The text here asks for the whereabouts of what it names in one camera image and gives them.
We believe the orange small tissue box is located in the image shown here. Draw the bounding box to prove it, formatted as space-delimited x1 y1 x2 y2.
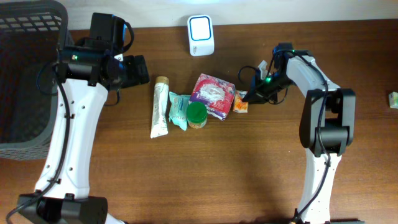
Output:
233 90 249 113

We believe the pink purple tissue pack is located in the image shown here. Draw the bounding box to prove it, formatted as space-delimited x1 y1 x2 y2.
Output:
189 73 236 121

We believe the white tube with tan cap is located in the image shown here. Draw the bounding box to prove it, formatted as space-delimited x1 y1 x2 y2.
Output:
150 76 169 138

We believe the teal wet wipes pack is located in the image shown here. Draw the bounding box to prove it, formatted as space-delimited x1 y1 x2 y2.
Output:
169 91 190 131

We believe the green lid jar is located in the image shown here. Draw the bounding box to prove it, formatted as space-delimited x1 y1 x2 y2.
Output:
187 102 207 129

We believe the green small tissue box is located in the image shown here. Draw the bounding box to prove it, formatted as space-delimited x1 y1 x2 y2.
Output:
388 91 398 109

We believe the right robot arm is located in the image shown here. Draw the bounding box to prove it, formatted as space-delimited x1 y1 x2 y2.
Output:
243 43 356 223

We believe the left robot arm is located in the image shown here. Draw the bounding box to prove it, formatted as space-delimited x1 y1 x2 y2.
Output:
13 12 150 223

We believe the dark grey plastic basket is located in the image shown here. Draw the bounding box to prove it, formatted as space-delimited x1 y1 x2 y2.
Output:
1 1 73 161

